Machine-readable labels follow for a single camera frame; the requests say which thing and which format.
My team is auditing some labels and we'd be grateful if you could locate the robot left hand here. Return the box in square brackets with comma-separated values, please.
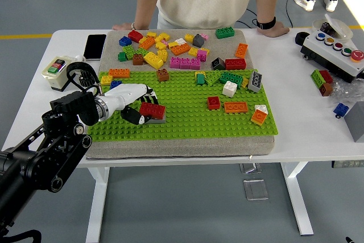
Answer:
[104, 83, 160, 126]

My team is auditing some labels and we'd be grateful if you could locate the person's right hand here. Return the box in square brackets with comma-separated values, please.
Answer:
[111, 23, 134, 31]

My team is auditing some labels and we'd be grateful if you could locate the person's left hand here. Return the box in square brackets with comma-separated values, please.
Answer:
[257, 24, 291, 38]

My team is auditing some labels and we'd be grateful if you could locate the red eight-stud brick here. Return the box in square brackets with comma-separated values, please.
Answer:
[225, 58, 247, 71]
[139, 101, 167, 121]

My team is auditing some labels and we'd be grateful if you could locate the grey eight-stud brick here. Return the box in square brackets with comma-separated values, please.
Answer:
[146, 116, 167, 125]

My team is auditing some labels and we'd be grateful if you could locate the red four-stud brick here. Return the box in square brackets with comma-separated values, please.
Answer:
[127, 30, 144, 43]
[206, 96, 221, 111]

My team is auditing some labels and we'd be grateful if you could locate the orange eight-stud brick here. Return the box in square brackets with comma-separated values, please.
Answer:
[169, 43, 192, 57]
[138, 36, 156, 50]
[234, 43, 249, 59]
[108, 68, 131, 79]

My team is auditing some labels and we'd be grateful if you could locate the yellow eight-stud brick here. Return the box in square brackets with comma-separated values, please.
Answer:
[143, 51, 165, 70]

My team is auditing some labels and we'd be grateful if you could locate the green eight-stud brick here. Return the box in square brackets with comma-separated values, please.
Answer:
[214, 27, 236, 40]
[218, 71, 244, 87]

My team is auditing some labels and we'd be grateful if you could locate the grey six-stud brick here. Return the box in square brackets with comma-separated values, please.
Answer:
[247, 71, 263, 93]

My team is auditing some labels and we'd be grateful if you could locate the black four-stud brick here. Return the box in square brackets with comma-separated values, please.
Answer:
[210, 57, 226, 71]

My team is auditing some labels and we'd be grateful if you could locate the dark grey roof brick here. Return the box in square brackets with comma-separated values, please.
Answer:
[192, 34, 205, 48]

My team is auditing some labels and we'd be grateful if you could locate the lime green flat brick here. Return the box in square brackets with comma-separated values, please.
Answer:
[204, 71, 225, 87]

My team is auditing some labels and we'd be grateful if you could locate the orange brick hollow side up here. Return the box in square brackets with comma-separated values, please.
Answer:
[224, 101, 249, 114]

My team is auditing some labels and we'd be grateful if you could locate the orange and yellow brick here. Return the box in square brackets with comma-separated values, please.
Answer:
[250, 109, 268, 126]

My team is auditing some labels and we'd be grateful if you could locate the black wristband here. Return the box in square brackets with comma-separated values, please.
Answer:
[255, 17, 277, 30]

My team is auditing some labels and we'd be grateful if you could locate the black smartphone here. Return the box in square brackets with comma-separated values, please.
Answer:
[82, 34, 107, 61]

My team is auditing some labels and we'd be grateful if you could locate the white button control box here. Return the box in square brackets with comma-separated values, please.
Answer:
[300, 30, 364, 84]

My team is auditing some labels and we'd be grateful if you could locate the clear plastic lidded container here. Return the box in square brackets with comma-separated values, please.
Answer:
[312, 13, 354, 42]

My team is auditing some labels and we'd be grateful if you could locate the green studded baseplate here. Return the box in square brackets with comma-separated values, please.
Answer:
[85, 68, 279, 143]

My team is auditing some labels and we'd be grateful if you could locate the white table leg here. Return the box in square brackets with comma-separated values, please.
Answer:
[85, 166, 111, 243]
[280, 162, 315, 237]

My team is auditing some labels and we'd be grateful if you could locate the grey foam mat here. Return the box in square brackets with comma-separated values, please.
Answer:
[81, 28, 276, 160]

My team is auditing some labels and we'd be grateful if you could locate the table height control panel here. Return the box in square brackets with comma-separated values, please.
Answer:
[331, 160, 364, 169]

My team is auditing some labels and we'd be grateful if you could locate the clear plastic bag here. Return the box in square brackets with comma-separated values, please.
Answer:
[329, 79, 364, 104]

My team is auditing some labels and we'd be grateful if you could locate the clear floor cover plate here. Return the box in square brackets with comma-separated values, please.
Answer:
[239, 163, 264, 175]
[243, 179, 270, 201]

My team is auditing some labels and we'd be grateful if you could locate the grey box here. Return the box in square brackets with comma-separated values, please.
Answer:
[343, 101, 364, 143]

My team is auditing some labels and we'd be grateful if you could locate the black ring roll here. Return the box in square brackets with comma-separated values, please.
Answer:
[295, 31, 311, 47]

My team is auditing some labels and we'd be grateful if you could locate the cream switch box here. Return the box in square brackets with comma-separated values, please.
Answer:
[41, 55, 77, 93]

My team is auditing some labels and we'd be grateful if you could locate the blue brick key ring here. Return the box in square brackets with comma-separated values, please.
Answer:
[333, 102, 350, 119]

